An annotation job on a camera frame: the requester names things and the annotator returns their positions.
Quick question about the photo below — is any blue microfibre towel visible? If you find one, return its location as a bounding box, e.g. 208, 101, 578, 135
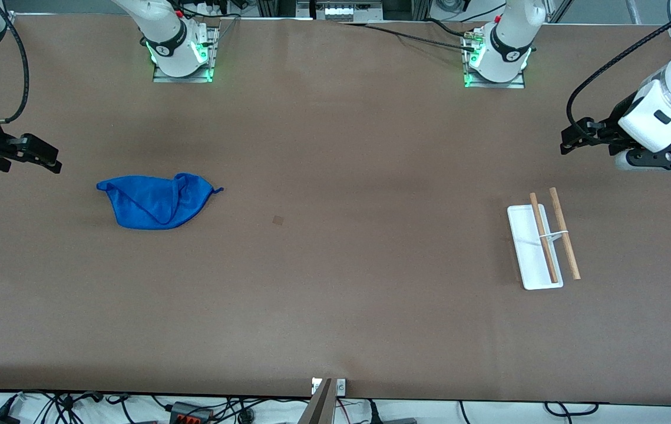
96, 172, 224, 231

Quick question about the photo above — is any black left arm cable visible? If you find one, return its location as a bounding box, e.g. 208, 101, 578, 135
566, 2, 671, 140

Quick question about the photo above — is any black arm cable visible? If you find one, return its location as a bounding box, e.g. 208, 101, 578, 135
566, 2, 671, 140
0, 0, 31, 125

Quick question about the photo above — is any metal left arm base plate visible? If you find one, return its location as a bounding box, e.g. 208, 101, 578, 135
463, 32, 528, 90

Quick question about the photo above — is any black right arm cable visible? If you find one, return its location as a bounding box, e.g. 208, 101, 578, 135
0, 0, 31, 125

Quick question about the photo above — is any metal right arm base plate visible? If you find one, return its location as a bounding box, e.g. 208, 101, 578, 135
152, 26, 219, 84

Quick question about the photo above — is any black cable across table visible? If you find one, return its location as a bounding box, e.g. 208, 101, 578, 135
340, 21, 478, 54

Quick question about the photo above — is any black looped floor cable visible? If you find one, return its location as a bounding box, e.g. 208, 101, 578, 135
544, 402, 600, 418

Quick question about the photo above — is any metal table edge bracket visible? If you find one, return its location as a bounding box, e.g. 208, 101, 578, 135
311, 377, 346, 396

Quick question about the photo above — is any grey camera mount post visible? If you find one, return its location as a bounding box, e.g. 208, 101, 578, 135
298, 378, 336, 424

